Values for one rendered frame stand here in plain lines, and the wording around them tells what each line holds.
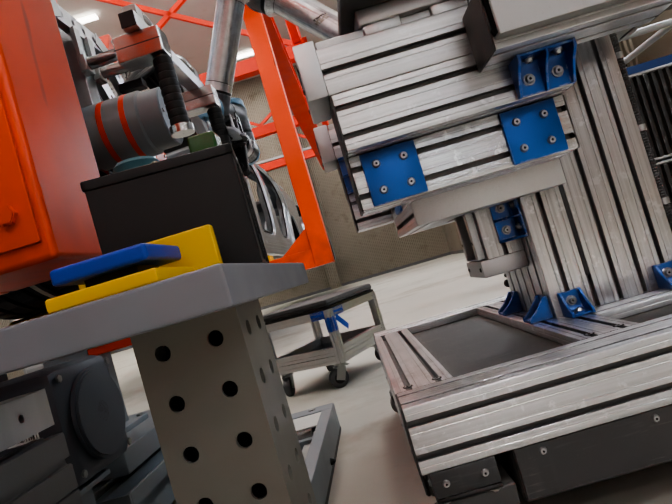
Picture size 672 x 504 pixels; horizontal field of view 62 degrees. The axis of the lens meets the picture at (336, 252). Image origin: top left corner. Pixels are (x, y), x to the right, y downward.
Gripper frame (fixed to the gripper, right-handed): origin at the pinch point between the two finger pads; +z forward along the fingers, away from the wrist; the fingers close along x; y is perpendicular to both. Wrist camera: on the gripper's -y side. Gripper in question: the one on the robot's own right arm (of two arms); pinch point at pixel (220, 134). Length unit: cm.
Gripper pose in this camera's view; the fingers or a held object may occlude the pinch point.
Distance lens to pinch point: 143.0
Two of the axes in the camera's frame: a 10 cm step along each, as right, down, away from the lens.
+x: 9.6, -2.9, -0.5
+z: -0.6, -0.2, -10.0
